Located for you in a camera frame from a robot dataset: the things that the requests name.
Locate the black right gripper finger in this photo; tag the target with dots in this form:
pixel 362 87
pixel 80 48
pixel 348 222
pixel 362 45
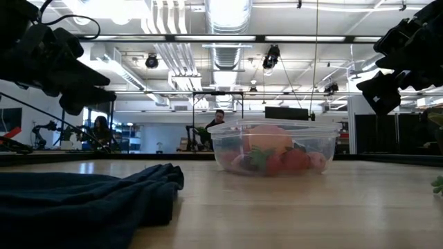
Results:
pixel 401 62
pixel 380 93

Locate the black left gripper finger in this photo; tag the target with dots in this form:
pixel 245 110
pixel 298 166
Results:
pixel 83 100
pixel 86 76

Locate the plain red strawberry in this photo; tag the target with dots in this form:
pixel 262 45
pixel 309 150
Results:
pixel 295 159

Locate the pink orange toy peach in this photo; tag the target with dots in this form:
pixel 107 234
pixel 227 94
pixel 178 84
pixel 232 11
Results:
pixel 270 138

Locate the dark toy blackberry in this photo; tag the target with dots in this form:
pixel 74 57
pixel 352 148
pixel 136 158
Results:
pixel 246 163

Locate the black background robot arm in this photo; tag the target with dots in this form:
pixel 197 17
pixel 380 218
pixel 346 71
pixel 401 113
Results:
pixel 189 140
pixel 41 133

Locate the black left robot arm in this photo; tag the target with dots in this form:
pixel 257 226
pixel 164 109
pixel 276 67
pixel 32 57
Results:
pixel 14 17

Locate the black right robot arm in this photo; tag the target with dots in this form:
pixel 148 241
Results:
pixel 434 10

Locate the person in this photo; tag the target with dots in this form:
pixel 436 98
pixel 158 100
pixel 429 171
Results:
pixel 100 131
pixel 217 119

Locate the black room partition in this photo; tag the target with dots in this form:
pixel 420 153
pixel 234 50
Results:
pixel 387 133

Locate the black ceiling spotlight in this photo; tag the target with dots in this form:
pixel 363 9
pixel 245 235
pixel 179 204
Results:
pixel 151 61
pixel 331 87
pixel 271 57

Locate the red and black clamp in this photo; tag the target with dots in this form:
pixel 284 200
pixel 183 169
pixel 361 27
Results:
pixel 10 133

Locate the clear plastic food container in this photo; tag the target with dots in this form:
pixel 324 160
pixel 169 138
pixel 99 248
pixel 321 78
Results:
pixel 322 135

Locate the black monitor screen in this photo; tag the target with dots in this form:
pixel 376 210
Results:
pixel 286 113

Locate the dark navy folded cloth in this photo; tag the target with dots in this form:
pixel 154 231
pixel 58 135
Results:
pixel 69 207

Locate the potted green succulent plant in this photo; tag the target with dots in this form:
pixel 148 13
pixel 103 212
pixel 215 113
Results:
pixel 439 185

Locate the small green background plant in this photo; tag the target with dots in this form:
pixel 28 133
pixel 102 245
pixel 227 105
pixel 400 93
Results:
pixel 201 131

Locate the black overhead light beam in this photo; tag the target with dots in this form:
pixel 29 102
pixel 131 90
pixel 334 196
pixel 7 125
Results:
pixel 260 38

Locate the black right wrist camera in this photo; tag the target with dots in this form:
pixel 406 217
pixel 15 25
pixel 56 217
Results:
pixel 394 35

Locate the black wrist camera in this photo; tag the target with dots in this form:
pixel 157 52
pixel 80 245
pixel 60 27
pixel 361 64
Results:
pixel 64 41
pixel 394 35

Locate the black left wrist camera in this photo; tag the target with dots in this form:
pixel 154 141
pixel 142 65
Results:
pixel 64 41

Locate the dark wall screen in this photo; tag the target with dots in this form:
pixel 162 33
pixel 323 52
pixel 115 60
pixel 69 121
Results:
pixel 10 117

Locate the black aluminium table frame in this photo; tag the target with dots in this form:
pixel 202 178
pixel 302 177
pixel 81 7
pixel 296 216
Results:
pixel 155 156

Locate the silver ventilation duct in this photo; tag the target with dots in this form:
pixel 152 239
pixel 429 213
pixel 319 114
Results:
pixel 226 34

